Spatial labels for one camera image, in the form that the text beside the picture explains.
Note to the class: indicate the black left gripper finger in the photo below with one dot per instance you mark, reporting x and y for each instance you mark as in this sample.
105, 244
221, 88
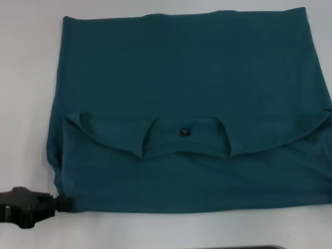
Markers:
63, 205

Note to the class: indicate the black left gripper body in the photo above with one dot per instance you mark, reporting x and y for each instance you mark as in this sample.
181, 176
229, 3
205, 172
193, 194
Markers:
20, 207

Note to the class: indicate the teal t-shirt with white print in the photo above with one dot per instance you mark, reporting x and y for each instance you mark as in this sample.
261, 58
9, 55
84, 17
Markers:
181, 77

